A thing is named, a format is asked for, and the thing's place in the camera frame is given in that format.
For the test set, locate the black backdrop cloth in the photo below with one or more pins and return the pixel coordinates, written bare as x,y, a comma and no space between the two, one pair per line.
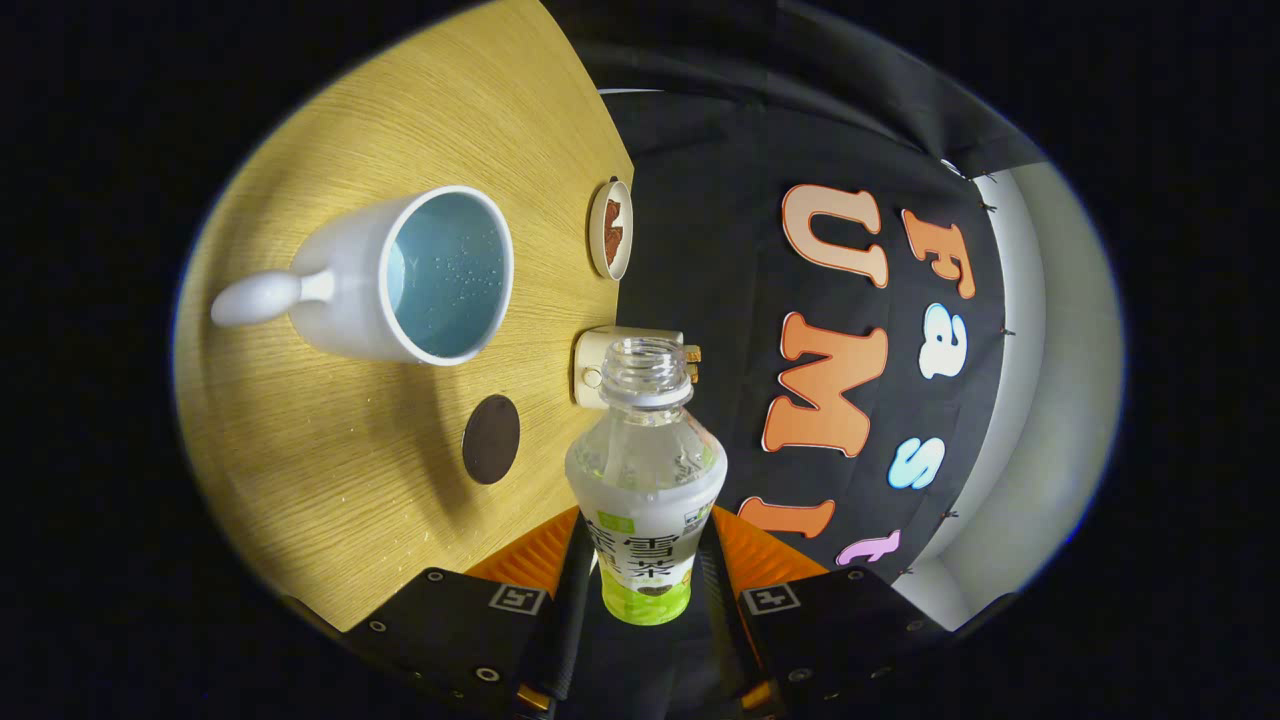
720,250

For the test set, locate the white cup blue inside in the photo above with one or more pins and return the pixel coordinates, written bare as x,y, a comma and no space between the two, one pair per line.
350,290

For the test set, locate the brown food pieces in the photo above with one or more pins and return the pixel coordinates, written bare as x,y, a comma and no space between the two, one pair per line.
613,235

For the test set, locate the dark brown round coaster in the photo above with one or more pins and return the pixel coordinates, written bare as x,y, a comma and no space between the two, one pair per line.
491,440

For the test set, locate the small round white plate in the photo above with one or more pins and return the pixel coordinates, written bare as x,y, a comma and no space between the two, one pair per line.
596,235

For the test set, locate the cream toaster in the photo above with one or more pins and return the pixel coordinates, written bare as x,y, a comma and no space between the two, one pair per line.
588,350

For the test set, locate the wooden table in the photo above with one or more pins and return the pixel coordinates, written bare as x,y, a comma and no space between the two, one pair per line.
330,470

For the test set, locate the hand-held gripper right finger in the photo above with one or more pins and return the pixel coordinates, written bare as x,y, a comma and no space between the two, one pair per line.
722,620

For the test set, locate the clear juice bottle green label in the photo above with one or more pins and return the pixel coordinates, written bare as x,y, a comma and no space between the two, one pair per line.
645,490

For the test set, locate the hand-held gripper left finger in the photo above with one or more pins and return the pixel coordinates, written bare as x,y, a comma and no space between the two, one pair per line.
570,620

